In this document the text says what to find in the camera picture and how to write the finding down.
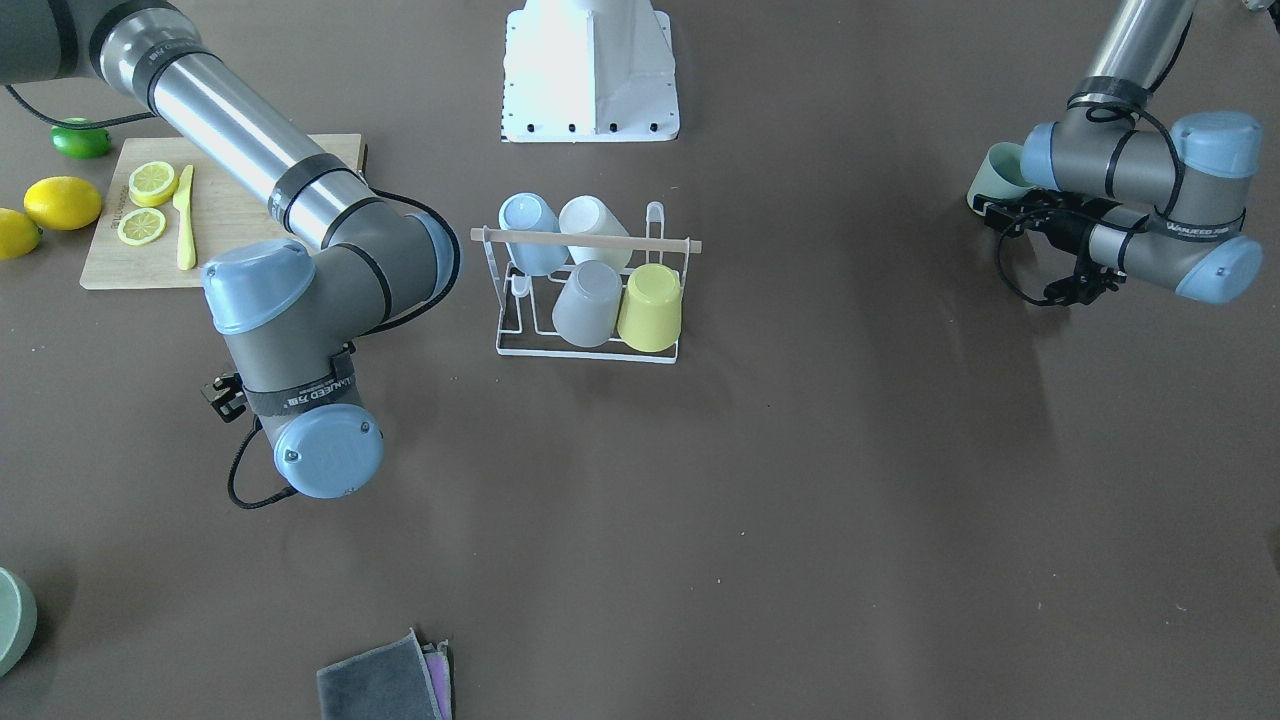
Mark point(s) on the grey folded cloth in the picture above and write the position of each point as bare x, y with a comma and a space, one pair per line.
406, 679

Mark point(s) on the mint green cup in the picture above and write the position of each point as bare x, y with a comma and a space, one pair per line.
998, 178

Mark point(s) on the yellow plastic knife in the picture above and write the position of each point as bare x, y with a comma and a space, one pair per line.
186, 254

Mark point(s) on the grey cup on rack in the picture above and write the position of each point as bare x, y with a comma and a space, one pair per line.
587, 307

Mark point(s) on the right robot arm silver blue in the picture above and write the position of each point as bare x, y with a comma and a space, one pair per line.
319, 260

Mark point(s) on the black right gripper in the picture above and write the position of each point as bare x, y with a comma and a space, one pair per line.
222, 394

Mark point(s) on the yellow cup on rack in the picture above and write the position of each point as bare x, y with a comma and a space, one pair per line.
651, 312

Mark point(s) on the white cup on rack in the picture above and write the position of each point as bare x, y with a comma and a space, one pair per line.
589, 215

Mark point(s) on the whole yellow lemon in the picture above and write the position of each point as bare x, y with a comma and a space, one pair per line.
19, 235
63, 203

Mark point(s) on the white wire cup rack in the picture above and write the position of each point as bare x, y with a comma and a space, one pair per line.
529, 261

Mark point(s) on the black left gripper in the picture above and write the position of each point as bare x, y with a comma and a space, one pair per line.
1067, 237

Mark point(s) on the white camera pole base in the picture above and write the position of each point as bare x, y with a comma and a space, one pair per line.
589, 72

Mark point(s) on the green lime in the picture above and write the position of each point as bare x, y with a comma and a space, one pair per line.
70, 140

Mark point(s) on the mint green bowl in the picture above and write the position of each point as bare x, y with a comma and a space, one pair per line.
19, 615

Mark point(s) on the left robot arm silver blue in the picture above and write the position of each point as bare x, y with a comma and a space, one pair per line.
1126, 196

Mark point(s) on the lemon slice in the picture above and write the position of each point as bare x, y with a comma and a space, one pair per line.
141, 226
152, 184

